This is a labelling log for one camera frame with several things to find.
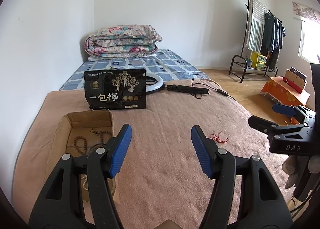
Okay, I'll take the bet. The orange cloth covered table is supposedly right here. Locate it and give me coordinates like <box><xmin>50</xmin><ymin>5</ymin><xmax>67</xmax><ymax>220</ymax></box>
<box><xmin>260</xmin><ymin>76</ymin><xmax>310</xmax><ymax>108</ymax></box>

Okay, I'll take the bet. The black metal clothes rack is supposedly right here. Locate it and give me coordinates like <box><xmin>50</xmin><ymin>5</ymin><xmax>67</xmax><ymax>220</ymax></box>
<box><xmin>229</xmin><ymin>0</ymin><xmax>284</xmax><ymax>83</ymax></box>

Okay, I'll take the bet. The person's right hand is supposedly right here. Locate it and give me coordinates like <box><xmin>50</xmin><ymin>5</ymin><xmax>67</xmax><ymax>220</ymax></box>
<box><xmin>282</xmin><ymin>155</ymin><xmax>302</xmax><ymax>189</ymax></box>

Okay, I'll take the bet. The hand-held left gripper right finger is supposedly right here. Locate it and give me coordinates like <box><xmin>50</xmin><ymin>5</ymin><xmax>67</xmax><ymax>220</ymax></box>
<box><xmin>191</xmin><ymin>125</ymin><xmax>293</xmax><ymax>229</ymax></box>

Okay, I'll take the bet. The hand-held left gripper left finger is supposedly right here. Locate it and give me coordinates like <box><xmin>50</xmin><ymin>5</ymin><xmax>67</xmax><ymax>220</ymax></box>
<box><xmin>29</xmin><ymin>124</ymin><xmax>132</xmax><ymax>229</ymax></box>

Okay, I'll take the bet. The yellow plastic crate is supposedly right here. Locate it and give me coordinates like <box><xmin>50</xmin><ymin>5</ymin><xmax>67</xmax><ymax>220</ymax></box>
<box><xmin>251</xmin><ymin>51</ymin><xmax>267</xmax><ymax>69</ymax></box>

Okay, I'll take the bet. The dark flat box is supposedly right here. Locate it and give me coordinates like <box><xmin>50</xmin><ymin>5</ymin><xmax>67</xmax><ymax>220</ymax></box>
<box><xmin>290</xmin><ymin>67</ymin><xmax>307</xmax><ymax>80</ymax></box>

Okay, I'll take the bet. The white ring light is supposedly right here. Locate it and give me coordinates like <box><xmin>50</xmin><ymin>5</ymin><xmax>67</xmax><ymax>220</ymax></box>
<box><xmin>145</xmin><ymin>74</ymin><xmax>165</xmax><ymax>95</ymax></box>

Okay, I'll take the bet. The red flat box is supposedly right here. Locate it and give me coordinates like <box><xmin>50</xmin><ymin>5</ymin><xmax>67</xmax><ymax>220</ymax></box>
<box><xmin>283</xmin><ymin>76</ymin><xmax>303</xmax><ymax>94</ymax></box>

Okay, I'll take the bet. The black folded tripod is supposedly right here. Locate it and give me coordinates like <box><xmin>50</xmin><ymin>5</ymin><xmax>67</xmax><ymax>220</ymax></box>
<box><xmin>164</xmin><ymin>84</ymin><xmax>210</xmax><ymax>96</ymax></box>

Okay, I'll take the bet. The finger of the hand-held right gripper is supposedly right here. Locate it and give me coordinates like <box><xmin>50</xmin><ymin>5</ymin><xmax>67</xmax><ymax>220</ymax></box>
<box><xmin>272</xmin><ymin>103</ymin><xmax>316</xmax><ymax>123</ymax></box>
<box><xmin>248</xmin><ymin>115</ymin><xmax>309</xmax><ymax>136</ymax></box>

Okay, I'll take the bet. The folded floral quilt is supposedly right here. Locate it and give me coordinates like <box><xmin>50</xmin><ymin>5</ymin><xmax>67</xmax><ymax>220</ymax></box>
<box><xmin>84</xmin><ymin>25</ymin><xmax>162</xmax><ymax>58</ymax></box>

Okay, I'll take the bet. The bright window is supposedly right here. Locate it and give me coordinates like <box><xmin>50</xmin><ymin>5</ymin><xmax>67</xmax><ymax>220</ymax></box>
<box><xmin>299</xmin><ymin>21</ymin><xmax>320</xmax><ymax>63</ymax></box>

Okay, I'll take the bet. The brown fleece blanket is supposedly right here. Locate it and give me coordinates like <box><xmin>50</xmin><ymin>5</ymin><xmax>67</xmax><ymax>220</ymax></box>
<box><xmin>15</xmin><ymin>89</ymin><xmax>295</xmax><ymax>229</ymax></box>

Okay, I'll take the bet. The striped grey towel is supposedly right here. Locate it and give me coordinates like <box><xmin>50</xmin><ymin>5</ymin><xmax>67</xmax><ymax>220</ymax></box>
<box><xmin>246</xmin><ymin>0</ymin><xmax>266</xmax><ymax>52</ymax></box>

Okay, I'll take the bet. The black cable with switch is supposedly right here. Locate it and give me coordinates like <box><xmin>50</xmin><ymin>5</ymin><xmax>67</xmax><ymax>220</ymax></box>
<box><xmin>191</xmin><ymin>78</ymin><xmax>237</xmax><ymax>101</ymax></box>

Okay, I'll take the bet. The brown wooden bead necklace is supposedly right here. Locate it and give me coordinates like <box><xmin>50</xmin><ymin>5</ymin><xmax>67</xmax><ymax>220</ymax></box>
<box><xmin>65</xmin><ymin>129</ymin><xmax>118</xmax><ymax>198</ymax></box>

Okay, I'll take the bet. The floral window valance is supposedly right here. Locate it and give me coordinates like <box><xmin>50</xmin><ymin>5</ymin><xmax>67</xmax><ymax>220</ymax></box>
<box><xmin>292</xmin><ymin>1</ymin><xmax>320</xmax><ymax>23</ymax></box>

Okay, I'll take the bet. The blue checked bed sheet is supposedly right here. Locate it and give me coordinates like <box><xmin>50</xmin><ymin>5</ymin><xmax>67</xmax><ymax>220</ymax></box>
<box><xmin>59</xmin><ymin>49</ymin><xmax>210</xmax><ymax>91</ymax></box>

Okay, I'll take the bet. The blue hanging garment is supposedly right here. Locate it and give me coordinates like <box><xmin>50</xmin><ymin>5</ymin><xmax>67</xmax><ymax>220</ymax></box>
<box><xmin>274</xmin><ymin>18</ymin><xmax>284</xmax><ymax>50</ymax></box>

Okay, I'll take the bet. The red cord green pendant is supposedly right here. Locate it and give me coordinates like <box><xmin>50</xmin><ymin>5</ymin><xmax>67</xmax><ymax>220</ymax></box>
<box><xmin>209</xmin><ymin>131</ymin><xmax>228</xmax><ymax>143</ymax></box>

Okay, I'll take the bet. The dark hanging coat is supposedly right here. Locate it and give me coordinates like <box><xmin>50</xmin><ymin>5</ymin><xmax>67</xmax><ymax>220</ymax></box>
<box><xmin>260</xmin><ymin>13</ymin><xmax>279</xmax><ymax>70</ymax></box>

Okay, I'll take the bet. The tan gift box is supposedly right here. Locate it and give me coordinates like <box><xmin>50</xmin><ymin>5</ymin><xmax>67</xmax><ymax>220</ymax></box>
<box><xmin>286</xmin><ymin>69</ymin><xmax>307</xmax><ymax>90</ymax></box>

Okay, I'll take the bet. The black snack bag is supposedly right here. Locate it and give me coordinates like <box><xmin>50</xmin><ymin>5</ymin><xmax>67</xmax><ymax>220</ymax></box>
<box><xmin>84</xmin><ymin>68</ymin><xmax>147</xmax><ymax>110</ymax></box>

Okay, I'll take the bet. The cardboard box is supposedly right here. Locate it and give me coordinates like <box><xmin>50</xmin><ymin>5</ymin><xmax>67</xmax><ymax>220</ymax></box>
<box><xmin>45</xmin><ymin>109</ymin><xmax>120</xmax><ymax>204</ymax></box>

